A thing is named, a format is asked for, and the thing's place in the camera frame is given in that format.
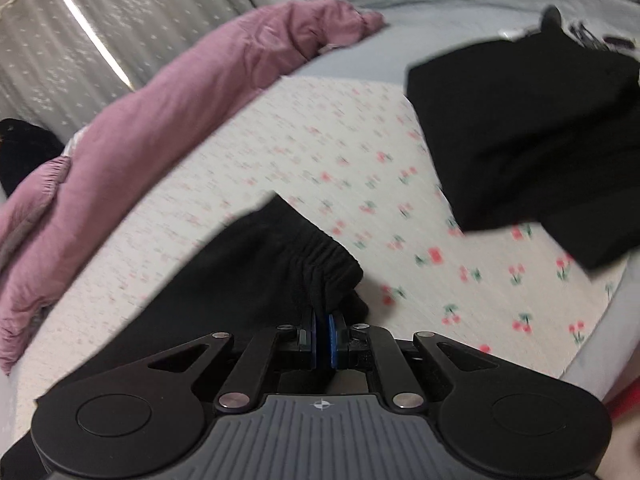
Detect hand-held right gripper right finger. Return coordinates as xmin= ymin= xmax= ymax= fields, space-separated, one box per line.
xmin=327 ymin=311 xmax=497 ymax=411

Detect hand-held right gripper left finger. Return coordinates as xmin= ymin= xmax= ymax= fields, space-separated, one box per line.
xmin=145 ymin=309 xmax=319 ymax=415

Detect black fleece pants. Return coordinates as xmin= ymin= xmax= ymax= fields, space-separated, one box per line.
xmin=47 ymin=30 xmax=640 ymax=403

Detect cherry print bed sheet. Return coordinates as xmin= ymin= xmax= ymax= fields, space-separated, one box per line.
xmin=15 ymin=76 xmax=633 ymax=441

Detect pink duvet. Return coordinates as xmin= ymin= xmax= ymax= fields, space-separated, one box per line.
xmin=0 ymin=0 xmax=386 ymax=376

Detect dark cloth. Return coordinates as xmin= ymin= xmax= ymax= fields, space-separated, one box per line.
xmin=0 ymin=118 xmax=66 ymax=198

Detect grey star print curtain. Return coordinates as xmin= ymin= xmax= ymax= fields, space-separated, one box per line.
xmin=0 ymin=0 xmax=251 ymax=141

